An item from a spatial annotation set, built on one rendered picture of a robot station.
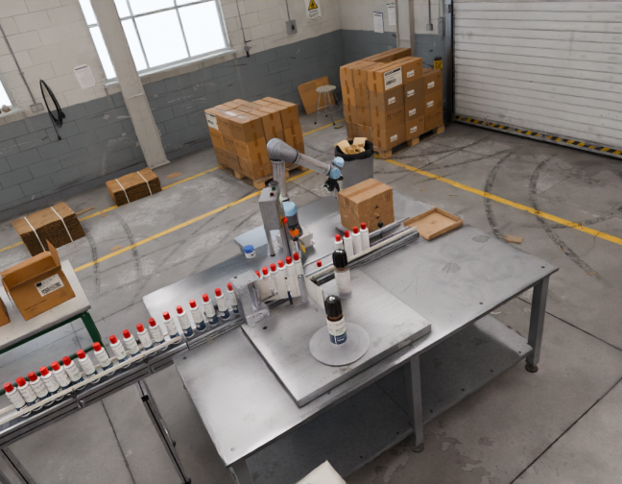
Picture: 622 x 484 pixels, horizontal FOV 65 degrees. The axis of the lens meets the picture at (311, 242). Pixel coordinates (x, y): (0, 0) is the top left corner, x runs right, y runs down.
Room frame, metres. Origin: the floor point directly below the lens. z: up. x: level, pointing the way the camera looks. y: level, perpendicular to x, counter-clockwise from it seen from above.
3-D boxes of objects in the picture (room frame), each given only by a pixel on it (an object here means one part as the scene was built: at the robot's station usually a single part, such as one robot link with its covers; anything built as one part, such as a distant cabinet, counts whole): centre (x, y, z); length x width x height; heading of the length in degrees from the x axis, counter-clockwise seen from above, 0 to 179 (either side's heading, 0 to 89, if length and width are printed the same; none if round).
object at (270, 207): (2.49, 0.18, 1.38); 0.17 x 0.10 x 0.19; 170
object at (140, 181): (6.49, 2.31, 0.11); 0.65 x 0.54 x 0.22; 116
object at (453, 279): (2.43, -0.11, 0.82); 2.10 x 1.50 x 0.02; 115
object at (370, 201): (3.04, -0.43, 0.99); 0.30 x 0.24 x 0.27; 116
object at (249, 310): (2.20, 0.39, 1.01); 0.14 x 0.13 x 0.26; 115
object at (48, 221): (5.47, 3.11, 0.16); 0.65 x 0.54 x 0.32; 124
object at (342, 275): (2.24, -0.14, 1.03); 0.09 x 0.09 x 0.30
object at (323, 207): (3.04, -0.04, 0.81); 0.90 x 0.90 x 0.04; 29
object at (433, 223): (2.89, -0.85, 0.85); 0.30 x 0.26 x 0.04; 115
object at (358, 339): (1.85, -0.05, 0.89); 0.31 x 0.31 x 0.01
